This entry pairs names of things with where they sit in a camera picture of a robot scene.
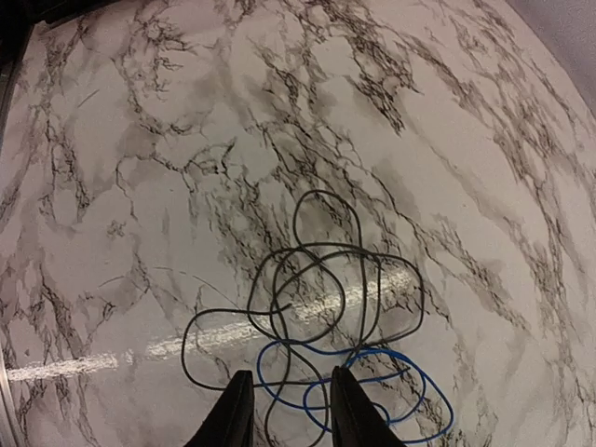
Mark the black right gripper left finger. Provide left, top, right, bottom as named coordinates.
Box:
left=184, top=370, right=254, bottom=447

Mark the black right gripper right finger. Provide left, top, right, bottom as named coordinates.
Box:
left=331, top=367, right=405, bottom=447

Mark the black cable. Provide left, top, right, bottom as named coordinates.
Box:
left=181, top=189, right=426, bottom=447

